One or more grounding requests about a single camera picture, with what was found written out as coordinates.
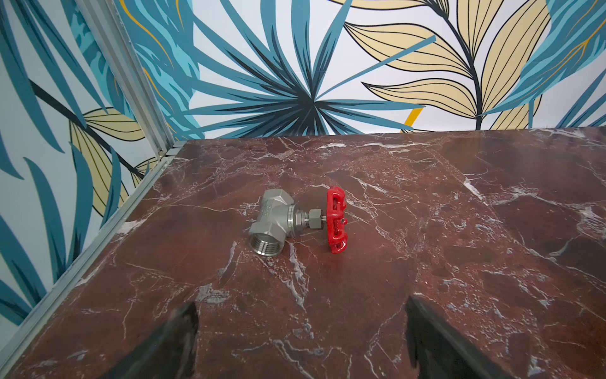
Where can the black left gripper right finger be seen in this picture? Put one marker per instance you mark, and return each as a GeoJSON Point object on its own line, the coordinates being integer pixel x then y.
{"type": "Point", "coordinates": [438, 350]}

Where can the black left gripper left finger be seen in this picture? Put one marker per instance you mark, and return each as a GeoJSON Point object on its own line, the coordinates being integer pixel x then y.
{"type": "Point", "coordinates": [169, 352]}

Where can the steel valve with red handwheel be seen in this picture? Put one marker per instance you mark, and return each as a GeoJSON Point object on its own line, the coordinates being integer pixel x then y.
{"type": "Point", "coordinates": [280, 219]}

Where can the aluminium frame post left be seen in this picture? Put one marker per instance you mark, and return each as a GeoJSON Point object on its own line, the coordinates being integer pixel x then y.
{"type": "Point", "coordinates": [105, 23]}

